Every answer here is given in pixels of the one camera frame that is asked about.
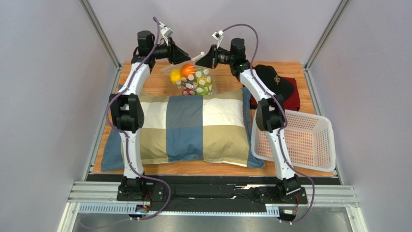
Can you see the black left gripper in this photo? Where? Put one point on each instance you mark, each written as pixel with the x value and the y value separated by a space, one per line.
pixel 176 54

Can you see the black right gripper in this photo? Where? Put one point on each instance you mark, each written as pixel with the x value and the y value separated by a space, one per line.
pixel 213 57

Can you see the orange fake orange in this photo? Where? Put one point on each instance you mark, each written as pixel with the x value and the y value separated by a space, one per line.
pixel 188 71

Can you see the yellow fake lemon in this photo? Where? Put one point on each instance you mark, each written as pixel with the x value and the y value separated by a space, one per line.
pixel 175 77

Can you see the clear dotted zip bag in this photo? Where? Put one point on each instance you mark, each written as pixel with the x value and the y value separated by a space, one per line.
pixel 200 72

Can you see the green fake apple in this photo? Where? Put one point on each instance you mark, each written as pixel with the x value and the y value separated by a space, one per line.
pixel 204 86

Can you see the red fake strawberry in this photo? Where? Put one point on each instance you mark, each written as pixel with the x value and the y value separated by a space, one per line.
pixel 188 92

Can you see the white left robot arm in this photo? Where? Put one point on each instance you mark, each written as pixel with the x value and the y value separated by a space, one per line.
pixel 126 110

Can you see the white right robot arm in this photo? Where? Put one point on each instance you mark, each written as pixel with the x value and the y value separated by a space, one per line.
pixel 269 116

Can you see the blue beige checked pillow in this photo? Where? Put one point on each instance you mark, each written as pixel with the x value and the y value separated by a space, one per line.
pixel 214 128

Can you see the black baseball cap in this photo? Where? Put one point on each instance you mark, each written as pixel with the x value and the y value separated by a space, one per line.
pixel 274 82

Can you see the red folded cloth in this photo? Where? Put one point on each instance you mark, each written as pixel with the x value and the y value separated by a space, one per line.
pixel 293 103

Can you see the white perforated plastic basket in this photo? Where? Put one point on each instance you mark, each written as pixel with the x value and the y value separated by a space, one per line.
pixel 310 142

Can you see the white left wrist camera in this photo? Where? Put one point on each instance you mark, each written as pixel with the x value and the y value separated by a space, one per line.
pixel 166 32

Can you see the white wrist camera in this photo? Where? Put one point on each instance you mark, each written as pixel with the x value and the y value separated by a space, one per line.
pixel 218 36
pixel 166 32

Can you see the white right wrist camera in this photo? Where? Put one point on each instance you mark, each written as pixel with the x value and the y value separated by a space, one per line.
pixel 218 36

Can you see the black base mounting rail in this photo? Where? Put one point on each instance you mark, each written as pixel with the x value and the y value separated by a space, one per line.
pixel 158 192

